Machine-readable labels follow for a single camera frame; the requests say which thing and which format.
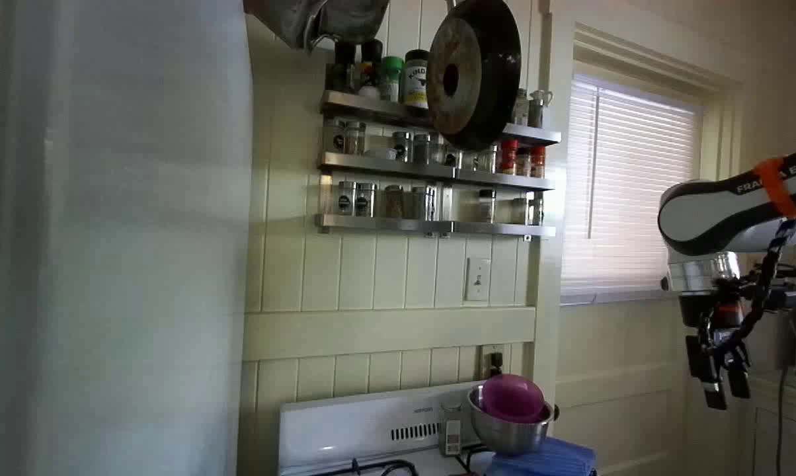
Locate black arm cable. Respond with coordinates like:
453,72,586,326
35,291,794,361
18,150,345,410
697,217,796,359

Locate small glass spice jar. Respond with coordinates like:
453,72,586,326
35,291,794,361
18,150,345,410
470,188,498,225
511,191,540,226
332,119,367,159
336,179,356,219
353,179,377,219

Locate white gas stove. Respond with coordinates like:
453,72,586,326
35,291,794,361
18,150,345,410
274,379,505,476

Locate black stove burner grate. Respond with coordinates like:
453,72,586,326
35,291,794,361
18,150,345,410
312,458,421,476

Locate window with white blinds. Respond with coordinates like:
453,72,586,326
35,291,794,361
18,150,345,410
560,73,704,299

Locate black spice bottle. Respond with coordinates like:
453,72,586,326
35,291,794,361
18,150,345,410
327,37,363,92
356,37,386,97

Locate blue cloth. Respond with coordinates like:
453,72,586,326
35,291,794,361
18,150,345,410
486,437,601,476

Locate cream wall light switch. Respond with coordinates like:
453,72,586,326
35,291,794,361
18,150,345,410
463,257,495,304

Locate white refrigerator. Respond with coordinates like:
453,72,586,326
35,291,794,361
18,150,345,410
0,0,256,476

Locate grey hanging pot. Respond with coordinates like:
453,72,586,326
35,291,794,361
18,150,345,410
242,0,392,51

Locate green lid spice bottle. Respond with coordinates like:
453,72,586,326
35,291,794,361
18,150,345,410
377,53,408,105

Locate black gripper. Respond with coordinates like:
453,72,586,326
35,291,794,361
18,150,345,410
677,289,757,413

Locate silver metal bowl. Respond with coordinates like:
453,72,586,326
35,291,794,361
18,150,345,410
464,386,553,458

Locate metal wall spice rack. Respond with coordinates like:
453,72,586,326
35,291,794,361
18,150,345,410
314,86,564,241

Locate orange forearm strap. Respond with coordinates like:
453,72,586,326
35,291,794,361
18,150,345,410
754,156,796,223

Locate black frying pan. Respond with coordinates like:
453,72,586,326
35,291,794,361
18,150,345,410
426,0,523,154

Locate black wall device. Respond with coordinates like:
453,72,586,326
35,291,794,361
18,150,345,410
475,343,508,380

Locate large black lid spice jar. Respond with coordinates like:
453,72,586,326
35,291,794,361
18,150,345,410
401,47,433,113

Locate red lid spice jar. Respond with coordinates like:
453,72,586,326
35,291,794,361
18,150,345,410
499,135,523,176
529,142,549,179

